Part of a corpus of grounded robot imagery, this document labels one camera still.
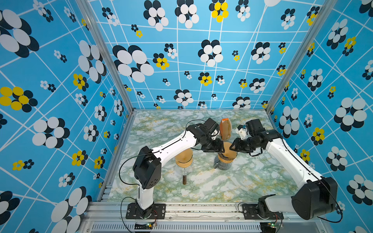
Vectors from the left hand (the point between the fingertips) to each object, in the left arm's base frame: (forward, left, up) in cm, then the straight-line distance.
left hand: (222, 151), depth 78 cm
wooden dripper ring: (-4, -1, -2) cm, 5 cm away
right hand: (+3, -7, -2) cm, 8 cm away
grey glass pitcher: (-3, 0, -11) cm, 11 cm away
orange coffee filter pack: (+23, -7, -11) cm, 27 cm away
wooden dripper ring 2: (-6, +21, -6) cm, 22 cm away
